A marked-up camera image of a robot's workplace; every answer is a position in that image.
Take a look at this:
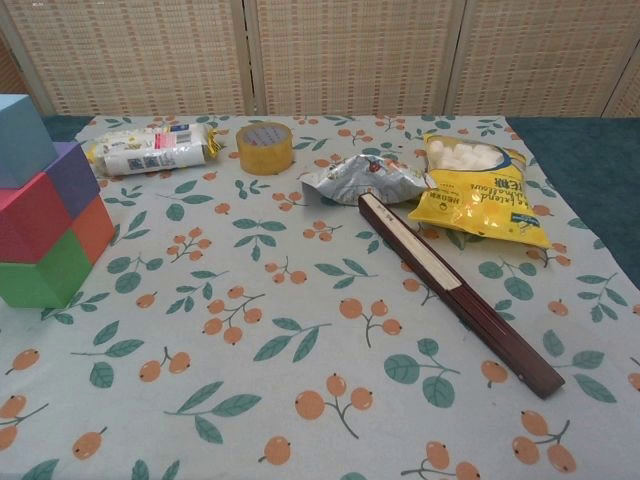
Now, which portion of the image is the green foam cube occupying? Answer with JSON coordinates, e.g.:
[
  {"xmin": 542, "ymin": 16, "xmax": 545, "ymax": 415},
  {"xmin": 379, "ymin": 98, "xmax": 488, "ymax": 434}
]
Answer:
[{"xmin": 0, "ymin": 229, "xmax": 95, "ymax": 309}]

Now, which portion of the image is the red foam cube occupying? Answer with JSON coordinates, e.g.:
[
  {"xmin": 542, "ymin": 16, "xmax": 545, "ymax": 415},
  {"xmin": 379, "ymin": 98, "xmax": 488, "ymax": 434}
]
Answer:
[{"xmin": 0, "ymin": 172, "xmax": 74, "ymax": 265}]

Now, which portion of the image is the light blue foam cube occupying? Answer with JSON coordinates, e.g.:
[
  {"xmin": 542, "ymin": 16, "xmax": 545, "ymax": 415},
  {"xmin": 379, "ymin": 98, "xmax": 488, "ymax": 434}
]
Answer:
[{"xmin": 0, "ymin": 93, "xmax": 55, "ymax": 190}]

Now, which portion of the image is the crumpled silver snack bag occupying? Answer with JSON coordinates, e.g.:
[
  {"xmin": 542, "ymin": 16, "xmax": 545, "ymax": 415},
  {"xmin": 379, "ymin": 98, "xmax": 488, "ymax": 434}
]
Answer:
[{"xmin": 299, "ymin": 153, "xmax": 430, "ymax": 207}]

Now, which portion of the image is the yellow packing tape roll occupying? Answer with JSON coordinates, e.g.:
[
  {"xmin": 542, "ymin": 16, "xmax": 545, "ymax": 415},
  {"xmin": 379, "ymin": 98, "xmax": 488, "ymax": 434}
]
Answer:
[{"xmin": 236, "ymin": 123, "xmax": 296, "ymax": 176}]

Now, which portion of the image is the floral orange fruit tablecloth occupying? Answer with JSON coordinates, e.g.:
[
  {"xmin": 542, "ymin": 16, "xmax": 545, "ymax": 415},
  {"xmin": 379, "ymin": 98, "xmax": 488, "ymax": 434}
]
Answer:
[{"xmin": 0, "ymin": 113, "xmax": 640, "ymax": 480}]

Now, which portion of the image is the dark brown folded fan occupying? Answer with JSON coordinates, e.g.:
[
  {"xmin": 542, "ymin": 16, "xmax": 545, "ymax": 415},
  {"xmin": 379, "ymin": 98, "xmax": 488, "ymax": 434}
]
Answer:
[{"xmin": 357, "ymin": 193, "xmax": 567, "ymax": 400}]

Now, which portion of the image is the yellow marshmallow bag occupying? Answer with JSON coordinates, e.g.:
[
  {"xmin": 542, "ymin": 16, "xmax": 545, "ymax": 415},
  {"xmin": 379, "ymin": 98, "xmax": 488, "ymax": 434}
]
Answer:
[{"xmin": 407, "ymin": 131, "xmax": 553, "ymax": 250}]

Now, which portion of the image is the woven bamboo folding screen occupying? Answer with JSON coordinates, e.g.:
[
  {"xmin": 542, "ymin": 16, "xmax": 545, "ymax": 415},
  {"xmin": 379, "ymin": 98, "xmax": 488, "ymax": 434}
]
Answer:
[{"xmin": 0, "ymin": 0, "xmax": 640, "ymax": 120}]

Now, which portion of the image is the white plastic snack package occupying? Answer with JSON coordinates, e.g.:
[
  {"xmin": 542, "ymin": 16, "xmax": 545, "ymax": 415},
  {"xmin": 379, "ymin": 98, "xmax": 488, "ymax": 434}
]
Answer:
[{"xmin": 84, "ymin": 124, "xmax": 223, "ymax": 177}]

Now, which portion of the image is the orange foam cube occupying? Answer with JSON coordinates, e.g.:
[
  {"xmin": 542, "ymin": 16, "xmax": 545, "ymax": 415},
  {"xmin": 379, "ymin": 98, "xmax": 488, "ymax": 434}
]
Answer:
[{"xmin": 69, "ymin": 195, "xmax": 116, "ymax": 267}]

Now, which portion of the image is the purple foam cube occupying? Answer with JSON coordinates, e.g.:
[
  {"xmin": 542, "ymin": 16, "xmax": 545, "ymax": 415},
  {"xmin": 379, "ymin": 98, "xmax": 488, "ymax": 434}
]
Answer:
[{"xmin": 47, "ymin": 141, "xmax": 102, "ymax": 221}]

